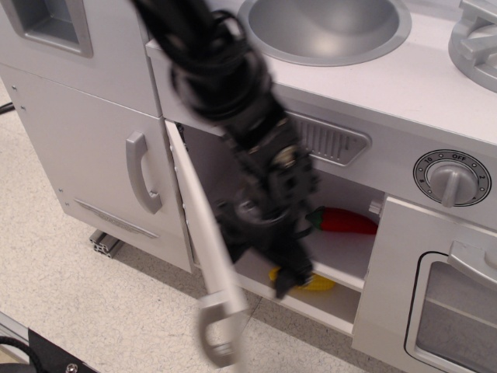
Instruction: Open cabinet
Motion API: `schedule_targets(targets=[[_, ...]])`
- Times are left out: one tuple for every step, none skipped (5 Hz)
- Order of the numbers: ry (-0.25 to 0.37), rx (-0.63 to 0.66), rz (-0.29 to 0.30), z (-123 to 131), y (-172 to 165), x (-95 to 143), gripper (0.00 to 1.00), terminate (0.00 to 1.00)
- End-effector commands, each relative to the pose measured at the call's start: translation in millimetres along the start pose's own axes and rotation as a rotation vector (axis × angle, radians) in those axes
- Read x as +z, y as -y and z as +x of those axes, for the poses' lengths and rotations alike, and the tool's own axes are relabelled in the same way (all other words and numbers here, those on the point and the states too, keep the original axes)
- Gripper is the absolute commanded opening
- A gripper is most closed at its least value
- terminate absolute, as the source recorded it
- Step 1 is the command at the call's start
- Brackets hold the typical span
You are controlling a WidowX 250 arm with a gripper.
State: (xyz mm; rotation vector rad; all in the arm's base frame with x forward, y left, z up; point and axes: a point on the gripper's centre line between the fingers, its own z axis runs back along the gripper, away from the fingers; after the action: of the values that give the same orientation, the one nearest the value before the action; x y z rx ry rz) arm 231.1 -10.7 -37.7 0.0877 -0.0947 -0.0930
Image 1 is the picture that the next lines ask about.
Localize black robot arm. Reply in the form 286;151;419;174
134;1;318;298

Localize grey fridge door handle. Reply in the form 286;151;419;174
125;131;162;214

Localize white toy fridge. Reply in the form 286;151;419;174
1;1;193;270

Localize black cable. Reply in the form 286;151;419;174
0;336;43;373

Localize grey cabinet door handle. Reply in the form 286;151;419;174
197;291;247;372

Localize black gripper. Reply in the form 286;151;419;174
216;200;313;299

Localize white oven door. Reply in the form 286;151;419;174
404;252;496;372

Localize white toy kitchen unit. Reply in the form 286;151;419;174
145;0;497;373

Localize grey fridge emblem trim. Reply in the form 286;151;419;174
74;198;159;239

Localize grey stove burner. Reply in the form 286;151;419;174
448;1;496;92

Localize yellow toy corn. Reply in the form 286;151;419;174
269;267;336;291

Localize white cabinet door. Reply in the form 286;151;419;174
164;120;249;373

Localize red toy chili pepper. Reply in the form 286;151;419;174
305;206;378;235

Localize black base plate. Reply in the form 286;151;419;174
28;329;97;373

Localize grey vent panel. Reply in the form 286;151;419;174
288;112;372;167

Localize grey timer knob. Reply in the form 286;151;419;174
413;149;492;208

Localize grey recessed dispenser panel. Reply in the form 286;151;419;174
1;0;93;58

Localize aluminium extrusion foot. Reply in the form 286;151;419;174
89;230;124;259

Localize grey round sink bowl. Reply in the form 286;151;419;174
238;0;412;67

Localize grey oven door handle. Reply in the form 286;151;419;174
447;241;496;287

